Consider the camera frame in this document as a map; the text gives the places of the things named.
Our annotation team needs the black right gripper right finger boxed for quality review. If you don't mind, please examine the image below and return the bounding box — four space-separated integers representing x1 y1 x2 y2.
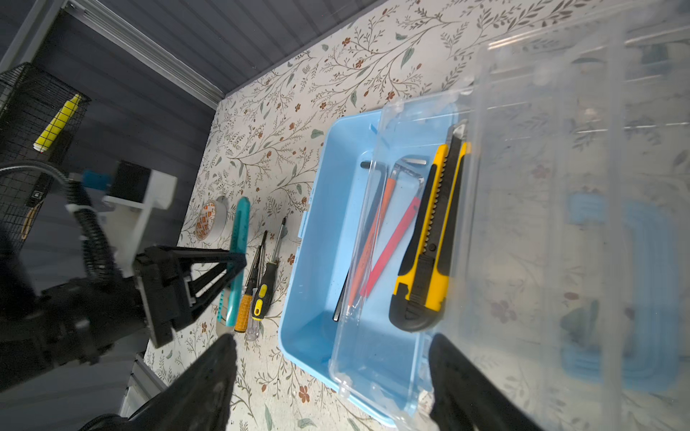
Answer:
429 333 540 431

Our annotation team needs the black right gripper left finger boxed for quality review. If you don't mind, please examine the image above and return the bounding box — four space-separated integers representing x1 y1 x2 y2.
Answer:
82 334 237 430

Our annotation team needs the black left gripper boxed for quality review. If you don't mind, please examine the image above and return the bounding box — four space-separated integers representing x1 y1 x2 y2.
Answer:
1 247 246 391

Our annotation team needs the teal utility knife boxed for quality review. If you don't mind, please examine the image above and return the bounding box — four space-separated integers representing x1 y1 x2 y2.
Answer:
216 196 252 328

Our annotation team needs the red handled screwdriver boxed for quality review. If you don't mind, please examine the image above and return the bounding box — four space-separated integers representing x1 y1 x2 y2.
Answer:
245 217 288 341

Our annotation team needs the yellow black utility knife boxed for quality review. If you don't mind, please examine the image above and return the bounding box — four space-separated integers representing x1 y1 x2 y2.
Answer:
389 120 471 332

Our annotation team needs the red hex key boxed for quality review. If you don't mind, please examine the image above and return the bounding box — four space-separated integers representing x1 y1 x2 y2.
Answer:
360 156 428 298

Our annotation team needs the light blue plastic tool box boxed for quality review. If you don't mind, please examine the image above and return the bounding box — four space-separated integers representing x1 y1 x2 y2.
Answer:
279 99 461 429

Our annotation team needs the orange hex key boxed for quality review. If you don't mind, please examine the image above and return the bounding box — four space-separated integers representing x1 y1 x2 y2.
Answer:
348 158 407 307

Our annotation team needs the black hex key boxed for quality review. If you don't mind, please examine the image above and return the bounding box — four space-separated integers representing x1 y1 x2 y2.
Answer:
332 163 387 323

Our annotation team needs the brown tape roll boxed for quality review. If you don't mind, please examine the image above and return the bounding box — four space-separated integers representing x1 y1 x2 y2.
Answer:
194 197 228 242

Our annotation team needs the yellow marker in basket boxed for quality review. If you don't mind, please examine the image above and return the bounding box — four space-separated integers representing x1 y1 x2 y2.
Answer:
32 94 83 153

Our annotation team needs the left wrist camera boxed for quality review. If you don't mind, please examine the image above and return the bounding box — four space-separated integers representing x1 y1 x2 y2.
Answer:
70 161 177 278

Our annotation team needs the black wire wall basket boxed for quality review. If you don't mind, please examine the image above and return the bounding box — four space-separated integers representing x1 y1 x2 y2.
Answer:
1 63 91 251

